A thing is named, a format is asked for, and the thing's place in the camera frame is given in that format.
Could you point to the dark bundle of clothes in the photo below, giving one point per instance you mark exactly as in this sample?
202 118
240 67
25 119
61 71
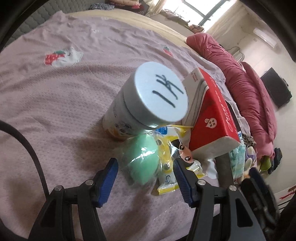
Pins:
140 9

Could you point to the stack of folded clothes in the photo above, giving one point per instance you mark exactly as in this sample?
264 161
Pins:
124 2

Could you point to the white can with lid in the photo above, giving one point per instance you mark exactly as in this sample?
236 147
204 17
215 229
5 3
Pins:
129 111

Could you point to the red tissue pack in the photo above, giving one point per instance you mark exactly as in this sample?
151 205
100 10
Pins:
215 120

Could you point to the dark blue clothes pile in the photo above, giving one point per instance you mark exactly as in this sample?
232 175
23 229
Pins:
276 157

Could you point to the green cloth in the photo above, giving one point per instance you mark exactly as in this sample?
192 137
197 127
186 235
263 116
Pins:
266 163

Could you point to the black wall television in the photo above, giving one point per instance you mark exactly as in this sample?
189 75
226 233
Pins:
275 87

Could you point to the small green tissue pack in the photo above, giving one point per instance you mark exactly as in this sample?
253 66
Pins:
238 162

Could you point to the purple printed blanket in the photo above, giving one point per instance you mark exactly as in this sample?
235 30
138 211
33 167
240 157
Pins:
46 104

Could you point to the small doll with purple hair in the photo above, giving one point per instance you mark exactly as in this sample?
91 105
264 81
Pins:
251 157

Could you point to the leopard print scrunchie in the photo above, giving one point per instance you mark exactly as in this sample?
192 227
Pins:
249 140

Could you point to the dark framed window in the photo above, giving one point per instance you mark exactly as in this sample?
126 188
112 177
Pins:
208 11

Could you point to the mixed clothes heap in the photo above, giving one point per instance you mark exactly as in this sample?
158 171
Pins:
175 16

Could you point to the beige bed sheet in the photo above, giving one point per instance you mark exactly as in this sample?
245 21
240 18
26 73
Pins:
150 25

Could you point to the grey metal rack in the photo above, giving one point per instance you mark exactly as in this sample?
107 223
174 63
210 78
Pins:
240 54

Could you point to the green sponge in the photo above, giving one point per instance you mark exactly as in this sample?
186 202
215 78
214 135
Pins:
138 160

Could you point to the white air conditioner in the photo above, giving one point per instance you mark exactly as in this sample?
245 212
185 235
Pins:
266 38

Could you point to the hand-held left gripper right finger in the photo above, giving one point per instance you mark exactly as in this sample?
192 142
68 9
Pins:
182 183

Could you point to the blue patterned cloth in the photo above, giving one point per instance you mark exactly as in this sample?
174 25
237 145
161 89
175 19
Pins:
101 6

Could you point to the cream curtain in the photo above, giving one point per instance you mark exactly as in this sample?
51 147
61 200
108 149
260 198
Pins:
157 4
222 26

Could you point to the grey quilted headboard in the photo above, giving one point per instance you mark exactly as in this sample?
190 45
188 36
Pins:
37 16

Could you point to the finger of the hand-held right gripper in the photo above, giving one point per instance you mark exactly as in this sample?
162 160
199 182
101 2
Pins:
246 185
259 177

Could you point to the pink quilt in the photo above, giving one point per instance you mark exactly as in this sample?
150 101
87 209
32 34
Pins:
242 81

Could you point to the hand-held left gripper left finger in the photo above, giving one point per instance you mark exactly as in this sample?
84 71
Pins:
107 183

